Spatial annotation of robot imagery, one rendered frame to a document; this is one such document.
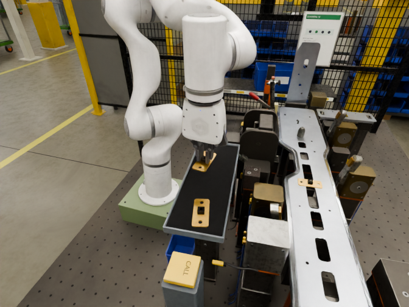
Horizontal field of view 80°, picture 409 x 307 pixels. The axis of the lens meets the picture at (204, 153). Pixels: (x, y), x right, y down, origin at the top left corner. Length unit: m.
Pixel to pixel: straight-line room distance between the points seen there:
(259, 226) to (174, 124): 0.50
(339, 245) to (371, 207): 0.67
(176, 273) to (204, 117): 0.32
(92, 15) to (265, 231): 3.14
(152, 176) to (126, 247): 0.32
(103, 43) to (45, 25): 4.87
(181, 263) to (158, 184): 0.60
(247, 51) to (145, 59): 0.43
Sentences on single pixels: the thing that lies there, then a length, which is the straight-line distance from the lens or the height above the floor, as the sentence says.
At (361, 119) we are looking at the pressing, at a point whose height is 1.00.
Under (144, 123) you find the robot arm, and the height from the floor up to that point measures 1.19.
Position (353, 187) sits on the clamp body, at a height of 0.99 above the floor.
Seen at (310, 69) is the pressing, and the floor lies 1.20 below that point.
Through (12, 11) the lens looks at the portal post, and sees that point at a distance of 7.41.
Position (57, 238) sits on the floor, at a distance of 2.27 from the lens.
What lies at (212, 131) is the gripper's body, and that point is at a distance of 0.56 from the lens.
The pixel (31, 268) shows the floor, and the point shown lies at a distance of 2.19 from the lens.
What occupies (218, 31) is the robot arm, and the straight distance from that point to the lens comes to 0.49.
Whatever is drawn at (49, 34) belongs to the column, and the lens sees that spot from 8.25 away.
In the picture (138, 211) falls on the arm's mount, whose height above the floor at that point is 0.80.
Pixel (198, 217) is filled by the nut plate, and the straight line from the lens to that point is 0.59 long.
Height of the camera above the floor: 1.62
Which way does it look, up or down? 36 degrees down
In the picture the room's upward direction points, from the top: straight up
